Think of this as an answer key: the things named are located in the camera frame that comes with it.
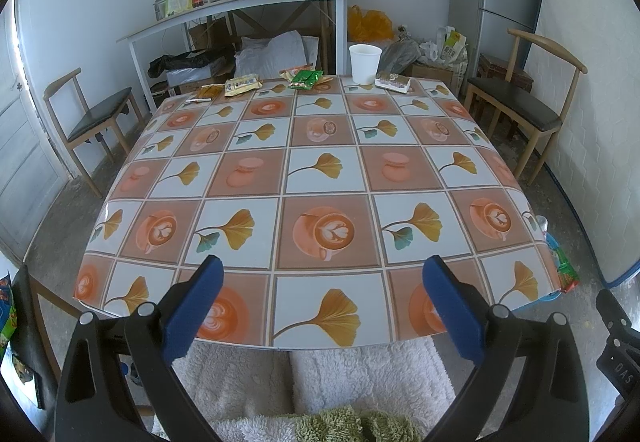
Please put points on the small gold white box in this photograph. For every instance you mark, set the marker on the small gold white box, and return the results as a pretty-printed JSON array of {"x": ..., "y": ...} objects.
[{"x": 392, "y": 81}]

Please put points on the brown cardboard box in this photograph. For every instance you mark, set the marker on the brown cardboard box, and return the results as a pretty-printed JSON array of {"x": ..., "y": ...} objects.
[
  {"x": 210, "y": 35},
  {"x": 425, "y": 71}
]

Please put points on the white mattress blue edging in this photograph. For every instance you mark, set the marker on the white mattress blue edging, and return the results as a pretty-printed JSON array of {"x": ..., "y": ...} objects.
[{"x": 590, "y": 97}]

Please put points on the yellow snack packet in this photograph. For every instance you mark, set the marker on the yellow snack packet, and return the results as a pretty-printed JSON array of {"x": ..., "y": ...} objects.
[{"x": 243, "y": 86}]

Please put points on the black plastic bag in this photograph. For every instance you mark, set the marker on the black plastic bag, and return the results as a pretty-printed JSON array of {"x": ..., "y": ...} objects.
[{"x": 180, "y": 60}]

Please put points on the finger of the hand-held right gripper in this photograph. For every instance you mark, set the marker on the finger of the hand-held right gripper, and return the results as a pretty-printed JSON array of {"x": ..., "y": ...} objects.
[{"x": 611, "y": 309}]

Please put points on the green red snack packet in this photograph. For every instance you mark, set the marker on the green red snack packet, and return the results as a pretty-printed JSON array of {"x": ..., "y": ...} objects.
[{"x": 565, "y": 272}]

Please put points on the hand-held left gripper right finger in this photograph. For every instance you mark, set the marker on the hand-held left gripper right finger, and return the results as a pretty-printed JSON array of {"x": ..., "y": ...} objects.
[{"x": 452, "y": 312}]

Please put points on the white fluffy towel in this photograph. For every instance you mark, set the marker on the white fluffy towel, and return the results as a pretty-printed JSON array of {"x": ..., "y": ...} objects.
[{"x": 360, "y": 382}]

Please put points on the grey plastic bag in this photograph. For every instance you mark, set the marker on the grey plastic bag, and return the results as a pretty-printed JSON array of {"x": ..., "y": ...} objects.
[{"x": 400, "y": 53}]

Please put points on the green tea packet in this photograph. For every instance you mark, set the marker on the green tea packet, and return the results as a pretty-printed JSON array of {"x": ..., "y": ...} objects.
[{"x": 306, "y": 79}]

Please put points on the white door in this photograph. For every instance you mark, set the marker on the white door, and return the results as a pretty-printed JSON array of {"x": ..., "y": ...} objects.
[{"x": 25, "y": 147}]

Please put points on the white grey sack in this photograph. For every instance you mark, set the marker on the white grey sack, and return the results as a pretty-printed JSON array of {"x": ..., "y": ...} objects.
[{"x": 275, "y": 52}]

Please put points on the yellow plastic bag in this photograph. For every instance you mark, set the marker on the yellow plastic bag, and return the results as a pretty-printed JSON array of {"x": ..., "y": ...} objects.
[{"x": 372, "y": 25}]

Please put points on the white green sack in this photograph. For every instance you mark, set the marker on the white green sack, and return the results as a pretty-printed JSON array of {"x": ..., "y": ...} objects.
[{"x": 452, "y": 50}]

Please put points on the blue mesh wastebasket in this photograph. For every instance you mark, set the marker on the blue mesh wastebasket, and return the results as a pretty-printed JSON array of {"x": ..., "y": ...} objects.
[{"x": 554, "y": 242}]

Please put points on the green fluffy cloth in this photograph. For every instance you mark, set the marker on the green fluffy cloth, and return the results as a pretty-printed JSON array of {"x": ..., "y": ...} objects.
[{"x": 350, "y": 424}]

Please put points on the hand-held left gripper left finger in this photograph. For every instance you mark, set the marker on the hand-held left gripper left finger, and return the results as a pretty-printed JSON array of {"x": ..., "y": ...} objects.
[{"x": 195, "y": 312}]

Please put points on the white paper cup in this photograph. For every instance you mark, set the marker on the white paper cup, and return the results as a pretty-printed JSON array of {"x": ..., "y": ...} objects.
[{"x": 365, "y": 65}]

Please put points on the green white food bag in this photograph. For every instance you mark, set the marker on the green white food bag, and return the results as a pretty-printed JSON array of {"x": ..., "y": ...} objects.
[{"x": 179, "y": 1}]

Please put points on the colourful snack bag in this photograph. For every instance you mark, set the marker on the colourful snack bag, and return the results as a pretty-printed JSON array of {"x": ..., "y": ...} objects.
[{"x": 6, "y": 317}]

